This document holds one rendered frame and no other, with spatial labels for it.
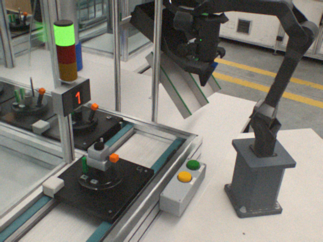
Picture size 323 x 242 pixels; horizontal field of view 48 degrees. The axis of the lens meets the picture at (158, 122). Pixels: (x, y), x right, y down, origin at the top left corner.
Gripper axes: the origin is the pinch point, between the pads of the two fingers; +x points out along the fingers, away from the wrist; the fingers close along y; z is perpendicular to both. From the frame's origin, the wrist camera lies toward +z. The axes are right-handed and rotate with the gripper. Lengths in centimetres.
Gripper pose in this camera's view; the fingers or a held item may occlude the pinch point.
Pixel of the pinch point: (204, 75)
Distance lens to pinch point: 110.8
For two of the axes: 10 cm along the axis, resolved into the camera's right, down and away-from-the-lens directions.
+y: -4.6, 4.5, -7.7
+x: -0.4, 8.5, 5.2
